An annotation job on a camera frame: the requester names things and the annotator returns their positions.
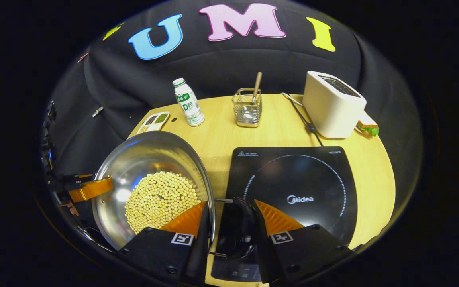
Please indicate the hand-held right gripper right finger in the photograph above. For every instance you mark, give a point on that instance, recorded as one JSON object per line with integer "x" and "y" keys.
{"x": 263, "y": 255}

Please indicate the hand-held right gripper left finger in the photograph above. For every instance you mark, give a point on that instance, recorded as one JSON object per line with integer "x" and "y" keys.
{"x": 199, "y": 259}

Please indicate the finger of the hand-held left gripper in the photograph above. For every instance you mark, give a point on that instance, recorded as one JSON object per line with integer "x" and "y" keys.
{"x": 94, "y": 189}

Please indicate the stainless steel pot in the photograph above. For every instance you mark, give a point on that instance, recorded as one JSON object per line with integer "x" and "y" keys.
{"x": 142, "y": 159}

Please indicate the pile of soybeans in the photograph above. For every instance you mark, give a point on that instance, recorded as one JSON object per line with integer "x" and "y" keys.
{"x": 157, "y": 199}

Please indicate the black induction cooktop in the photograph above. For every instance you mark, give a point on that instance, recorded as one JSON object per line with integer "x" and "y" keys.
{"x": 305, "y": 175}

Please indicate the white divided bean tray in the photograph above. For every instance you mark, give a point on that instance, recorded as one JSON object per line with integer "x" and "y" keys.
{"x": 153, "y": 121}

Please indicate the white green label bottle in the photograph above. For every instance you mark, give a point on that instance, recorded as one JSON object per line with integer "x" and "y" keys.
{"x": 189, "y": 105}

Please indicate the white toaster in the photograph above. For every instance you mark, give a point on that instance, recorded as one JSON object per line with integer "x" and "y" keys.
{"x": 333, "y": 111}

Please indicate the toy sandwich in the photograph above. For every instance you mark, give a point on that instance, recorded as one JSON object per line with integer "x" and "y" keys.
{"x": 369, "y": 127}

